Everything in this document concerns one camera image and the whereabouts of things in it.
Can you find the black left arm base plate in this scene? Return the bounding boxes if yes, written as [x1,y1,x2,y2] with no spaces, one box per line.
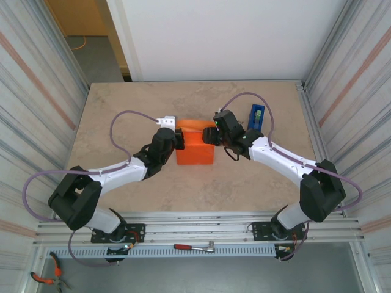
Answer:
[90,223,146,244]

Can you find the aluminium side rail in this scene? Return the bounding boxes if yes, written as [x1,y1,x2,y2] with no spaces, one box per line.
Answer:
[294,79,348,218]

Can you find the orange floor cable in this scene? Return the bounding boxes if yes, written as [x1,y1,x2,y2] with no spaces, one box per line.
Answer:
[70,35,88,51]

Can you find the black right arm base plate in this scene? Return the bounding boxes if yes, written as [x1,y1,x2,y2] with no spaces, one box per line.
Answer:
[252,220,307,242]

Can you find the thin black camera cable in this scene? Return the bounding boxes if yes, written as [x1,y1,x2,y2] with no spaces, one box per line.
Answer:
[224,146,241,162]

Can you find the red-handled ratchet wrench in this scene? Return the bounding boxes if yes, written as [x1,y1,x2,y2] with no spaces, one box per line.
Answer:
[173,241,216,253]

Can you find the white door frame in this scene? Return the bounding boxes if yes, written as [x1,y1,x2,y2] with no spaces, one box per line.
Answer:
[106,0,143,82]

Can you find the blue tape dispenser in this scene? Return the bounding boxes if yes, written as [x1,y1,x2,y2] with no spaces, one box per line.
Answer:
[246,104,266,131]

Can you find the black base connector block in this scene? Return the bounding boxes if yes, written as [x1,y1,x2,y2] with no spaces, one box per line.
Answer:
[274,244,296,262]
[104,243,137,264]

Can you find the aluminium frame post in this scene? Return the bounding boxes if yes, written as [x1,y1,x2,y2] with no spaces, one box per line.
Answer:
[44,0,91,92]
[301,0,352,92]

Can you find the aluminium rail frame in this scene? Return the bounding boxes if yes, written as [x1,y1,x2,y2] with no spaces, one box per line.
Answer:
[36,212,366,245]

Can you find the white slotted cable duct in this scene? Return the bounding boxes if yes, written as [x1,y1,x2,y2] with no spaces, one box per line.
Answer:
[45,245,277,258]

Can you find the orange-handled pliers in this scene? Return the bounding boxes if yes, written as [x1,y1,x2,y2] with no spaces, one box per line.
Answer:
[29,251,73,291]

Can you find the orange wrapping paper sheet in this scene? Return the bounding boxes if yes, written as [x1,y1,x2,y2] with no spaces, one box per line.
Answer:
[175,118,216,166]

